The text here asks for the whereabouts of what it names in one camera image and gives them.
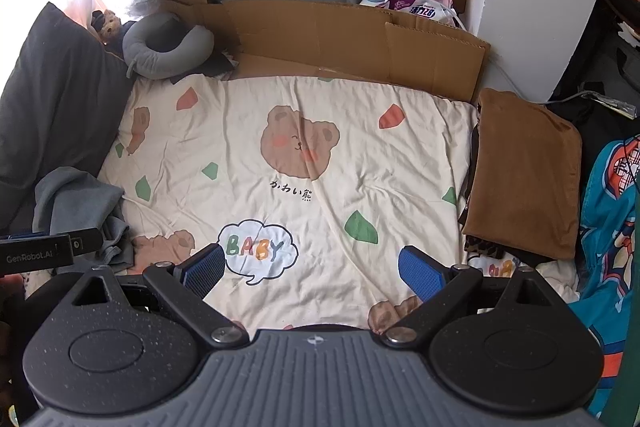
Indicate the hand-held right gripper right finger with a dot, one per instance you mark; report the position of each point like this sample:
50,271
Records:
420,274

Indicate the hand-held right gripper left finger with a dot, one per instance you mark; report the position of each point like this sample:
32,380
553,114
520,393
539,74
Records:
202,269

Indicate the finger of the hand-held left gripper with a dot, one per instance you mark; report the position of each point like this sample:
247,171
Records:
87,241

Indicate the blue denim pants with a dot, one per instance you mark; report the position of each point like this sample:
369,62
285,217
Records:
75,202

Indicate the white fluffy dotted cloth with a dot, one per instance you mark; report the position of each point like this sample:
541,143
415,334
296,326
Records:
35,284

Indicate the dark grey blanket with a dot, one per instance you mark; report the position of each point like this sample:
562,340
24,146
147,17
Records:
55,107

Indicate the brown pillow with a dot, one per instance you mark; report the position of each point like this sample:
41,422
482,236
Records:
520,177

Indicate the cream bear print blanket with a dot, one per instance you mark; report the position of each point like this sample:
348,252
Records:
325,157

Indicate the teal cartoon print cloth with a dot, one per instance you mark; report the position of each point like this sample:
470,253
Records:
605,227

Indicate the dark cloth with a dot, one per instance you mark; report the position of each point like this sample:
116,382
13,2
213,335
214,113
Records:
215,67

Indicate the grey neck pillow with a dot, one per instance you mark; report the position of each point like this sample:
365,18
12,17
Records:
170,47

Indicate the small teddy bear toy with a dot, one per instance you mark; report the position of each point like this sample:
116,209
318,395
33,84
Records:
106,26

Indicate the black cloth heap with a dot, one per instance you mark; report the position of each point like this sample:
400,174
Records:
595,132

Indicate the folded cardboard sheet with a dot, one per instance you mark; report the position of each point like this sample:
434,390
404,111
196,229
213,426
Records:
325,37

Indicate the clear plastic packet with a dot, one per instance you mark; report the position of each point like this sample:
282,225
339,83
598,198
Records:
612,103

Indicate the purple and white packet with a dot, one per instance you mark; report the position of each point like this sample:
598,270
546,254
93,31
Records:
420,9

